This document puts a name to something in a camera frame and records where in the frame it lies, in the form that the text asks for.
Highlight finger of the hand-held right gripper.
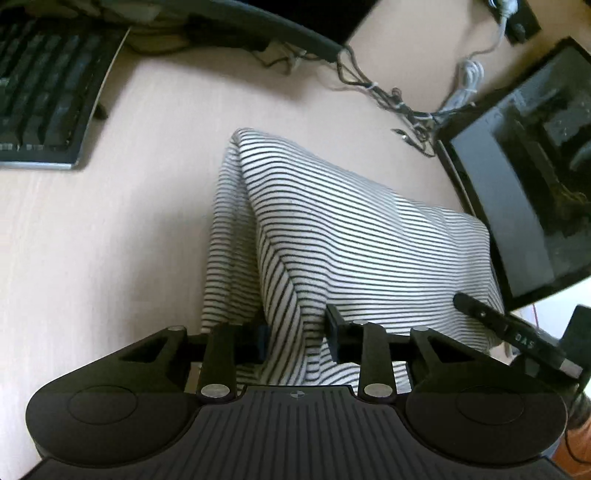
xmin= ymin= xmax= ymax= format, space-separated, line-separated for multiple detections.
xmin=452 ymin=292 xmax=509 ymax=331

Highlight black cable bundle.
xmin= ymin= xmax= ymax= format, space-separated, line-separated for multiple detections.
xmin=336 ymin=45 xmax=441 ymax=158

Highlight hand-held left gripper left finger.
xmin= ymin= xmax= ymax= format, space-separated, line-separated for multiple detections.
xmin=119 ymin=323 xmax=269 ymax=403

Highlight grey striped pants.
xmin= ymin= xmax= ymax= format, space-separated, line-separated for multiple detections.
xmin=200 ymin=128 xmax=505 ymax=398

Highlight black computer monitor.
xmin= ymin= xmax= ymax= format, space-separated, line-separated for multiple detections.
xmin=99 ymin=0 xmax=377 ymax=63

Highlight white power cable with plug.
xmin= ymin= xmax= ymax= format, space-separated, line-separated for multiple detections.
xmin=433 ymin=0 xmax=517 ymax=117

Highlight black keyboard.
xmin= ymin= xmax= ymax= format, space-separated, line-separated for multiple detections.
xmin=0 ymin=17 xmax=131 ymax=171

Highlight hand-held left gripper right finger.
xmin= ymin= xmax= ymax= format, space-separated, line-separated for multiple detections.
xmin=324 ymin=304 xmax=476 ymax=403

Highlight black power socket rail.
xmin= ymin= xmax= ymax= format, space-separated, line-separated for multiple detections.
xmin=479 ymin=0 xmax=542 ymax=45

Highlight white computer case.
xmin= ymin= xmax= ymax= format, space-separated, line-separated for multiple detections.
xmin=435 ymin=37 xmax=591 ymax=313

